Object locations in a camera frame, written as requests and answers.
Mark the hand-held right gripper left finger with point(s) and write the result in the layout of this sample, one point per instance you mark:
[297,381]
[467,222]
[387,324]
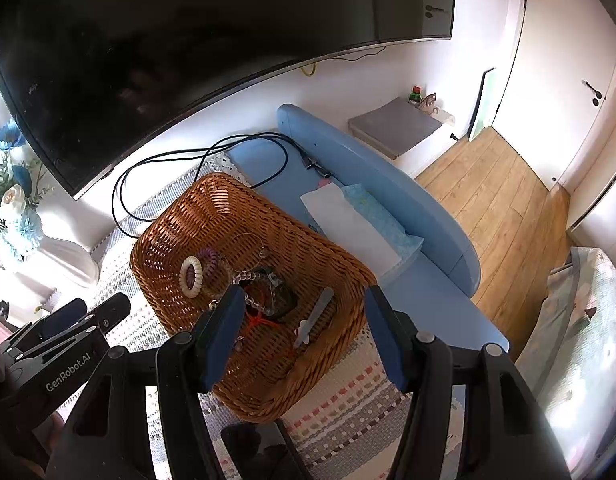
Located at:
[223,335]

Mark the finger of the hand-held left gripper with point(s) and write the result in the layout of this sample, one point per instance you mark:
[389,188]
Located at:
[110,312]
[68,310]

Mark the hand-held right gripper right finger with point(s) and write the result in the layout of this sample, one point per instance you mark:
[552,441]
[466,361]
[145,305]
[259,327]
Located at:
[383,340]

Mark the silver hair clip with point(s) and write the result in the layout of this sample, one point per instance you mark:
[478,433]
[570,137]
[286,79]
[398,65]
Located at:
[315,312]

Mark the brown wicker basket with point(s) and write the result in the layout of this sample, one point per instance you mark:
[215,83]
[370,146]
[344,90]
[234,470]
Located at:
[228,215]

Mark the white vase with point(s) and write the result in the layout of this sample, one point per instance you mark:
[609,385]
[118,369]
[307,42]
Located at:
[63,260]

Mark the small dark round object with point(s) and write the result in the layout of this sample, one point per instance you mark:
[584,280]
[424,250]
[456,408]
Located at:
[2,308]

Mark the striped woven mat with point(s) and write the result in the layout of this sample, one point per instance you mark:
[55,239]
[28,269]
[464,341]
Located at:
[338,410]

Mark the blue artificial flowers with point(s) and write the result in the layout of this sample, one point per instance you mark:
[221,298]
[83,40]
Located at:
[18,210]

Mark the black phone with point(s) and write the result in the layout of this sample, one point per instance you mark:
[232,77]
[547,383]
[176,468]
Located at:
[258,447]

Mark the blue cloth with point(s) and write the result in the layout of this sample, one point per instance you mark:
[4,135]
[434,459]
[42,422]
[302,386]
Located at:
[383,220]

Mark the blue table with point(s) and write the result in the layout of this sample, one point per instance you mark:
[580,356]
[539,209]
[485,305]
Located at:
[438,220]

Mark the white low cabinet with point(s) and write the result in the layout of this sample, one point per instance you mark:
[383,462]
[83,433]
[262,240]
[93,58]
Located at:
[430,152]

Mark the printed bed blanket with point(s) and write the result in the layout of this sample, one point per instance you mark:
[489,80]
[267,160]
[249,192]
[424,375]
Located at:
[588,340]

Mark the grey cushion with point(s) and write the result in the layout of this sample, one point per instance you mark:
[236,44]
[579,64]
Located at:
[393,122]

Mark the small figurine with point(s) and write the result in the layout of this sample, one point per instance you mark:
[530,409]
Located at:
[429,102]

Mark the green capped bottle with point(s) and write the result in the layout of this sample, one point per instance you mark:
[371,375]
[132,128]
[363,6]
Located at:
[414,96]

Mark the white leaning board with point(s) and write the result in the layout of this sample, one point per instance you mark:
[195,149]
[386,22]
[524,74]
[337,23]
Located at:
[483,105]

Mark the black television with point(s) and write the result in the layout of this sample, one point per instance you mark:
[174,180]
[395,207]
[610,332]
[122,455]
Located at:
[188,50]

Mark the white door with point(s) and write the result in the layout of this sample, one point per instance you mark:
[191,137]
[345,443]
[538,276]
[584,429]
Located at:
[553,60]

